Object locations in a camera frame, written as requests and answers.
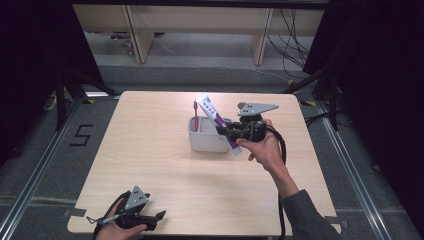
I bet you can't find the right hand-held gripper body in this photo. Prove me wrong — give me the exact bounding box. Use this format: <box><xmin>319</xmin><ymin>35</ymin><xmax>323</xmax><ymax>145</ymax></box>
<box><xmin>232</xmin><ymin>102</ymin><xmax>280</xmax><ymax>144</ymax></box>

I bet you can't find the white toothbrush holder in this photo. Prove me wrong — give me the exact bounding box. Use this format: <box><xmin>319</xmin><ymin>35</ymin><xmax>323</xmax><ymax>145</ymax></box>
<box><xmin>187</xmin><ymin>115</ymin><xmax>235</xmax><ymax>154</ymax></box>

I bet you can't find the pink and grey toothbrush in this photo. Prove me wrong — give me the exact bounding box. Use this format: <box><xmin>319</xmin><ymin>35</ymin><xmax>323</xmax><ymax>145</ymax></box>
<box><xmin>193</xmin><ymin>100</ymin><xmax>201</xmax><ymax>133</ymax></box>

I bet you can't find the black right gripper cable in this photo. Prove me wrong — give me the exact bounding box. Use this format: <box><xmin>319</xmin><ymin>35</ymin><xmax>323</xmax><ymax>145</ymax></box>
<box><xmin>239</xmin><ymin>120</ymin><xmax>288</xmax><ymax>240</ymax></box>

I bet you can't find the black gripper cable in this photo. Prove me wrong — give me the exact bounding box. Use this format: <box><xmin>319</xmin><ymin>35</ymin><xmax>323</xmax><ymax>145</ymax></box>
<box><xmin>93</xmin><ymin>190</ymin><xmax>132</xmax><ymax>239</ymax></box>
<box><xmin>239</xmin><ymin>120</ymin><xmax>288</xmax><ymax>240</ymax></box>

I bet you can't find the aluminium floor rail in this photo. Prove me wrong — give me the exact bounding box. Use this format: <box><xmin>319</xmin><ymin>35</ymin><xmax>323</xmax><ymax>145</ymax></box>
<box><xmin>314</xmin><ymin>99</ymin><xmax>396</xmax><ymax>240</ymax></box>
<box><xmin>0</xmin><ymin>96</ymin><xmax>85</xmax><ymax>240</ymax></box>

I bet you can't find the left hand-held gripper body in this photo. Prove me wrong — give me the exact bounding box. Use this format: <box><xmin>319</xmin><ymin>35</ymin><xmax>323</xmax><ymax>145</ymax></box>
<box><xmin>85</xmin><ymin>185</ymin><xmax>151</xmax><ymax>231</ymax></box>

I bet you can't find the light wooden shelf unit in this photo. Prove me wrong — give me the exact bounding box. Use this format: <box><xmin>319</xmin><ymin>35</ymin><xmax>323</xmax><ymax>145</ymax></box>
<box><xmin>72</xmin><ymin>3</ymin><xmax>327</xmax><ymax>66</ymax></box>

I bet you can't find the white and purple toothpaste tube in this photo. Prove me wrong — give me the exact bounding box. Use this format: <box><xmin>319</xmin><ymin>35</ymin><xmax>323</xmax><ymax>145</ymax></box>
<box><xmin>194</xmin><ymin>93</ymin><xmax>243</xmax><ymax>157</ymax></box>

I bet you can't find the dark curtain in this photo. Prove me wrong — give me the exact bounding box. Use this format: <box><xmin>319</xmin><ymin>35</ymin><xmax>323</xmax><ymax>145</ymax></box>
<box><xmin>0</xmin><ymin>0</ymin><xmax>105</xmax><ymax>168</ymax></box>
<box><xmin>302</xmin><ymin>0</ymin><xmax>424</xmax><ymax>236</ymax></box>

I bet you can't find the person's left hand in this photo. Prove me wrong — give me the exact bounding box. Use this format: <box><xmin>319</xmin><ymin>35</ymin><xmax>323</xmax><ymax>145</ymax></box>
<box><xmin>94</xmin><ymin>199</ymin><xmax>148</xmax><ymax>240</ymax></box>

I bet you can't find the person's right hand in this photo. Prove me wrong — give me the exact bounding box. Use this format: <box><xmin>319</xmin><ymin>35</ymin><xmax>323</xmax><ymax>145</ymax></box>
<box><xmin>235</xmin><ymin>119</ymin><xmax>290</xmax><ymax>175</ymax></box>

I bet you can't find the black metal stand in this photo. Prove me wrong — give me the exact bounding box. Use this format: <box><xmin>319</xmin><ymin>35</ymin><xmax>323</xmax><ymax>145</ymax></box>
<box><xmin>282</xmin><ymin>65</ymin><xmax>342</xmax><ymax>132</ymax></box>
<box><xmin>54</xmin><ymin>67</ymin><xmax>118</xmax><ymax>132</ymax></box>

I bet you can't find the bundle of black floor cables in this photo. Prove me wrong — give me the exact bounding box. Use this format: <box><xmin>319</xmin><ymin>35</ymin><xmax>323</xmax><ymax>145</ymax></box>
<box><xmin>266</xmin><ymin>8</ymin><xmax>315</xmax><ymax>80</ymax></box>

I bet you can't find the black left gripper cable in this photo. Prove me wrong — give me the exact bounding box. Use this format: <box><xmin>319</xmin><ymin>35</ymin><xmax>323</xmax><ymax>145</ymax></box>
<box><xmin>93</xmin><ymin>190</ymin><xmax>132</xmax><ymax>239</ymax></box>

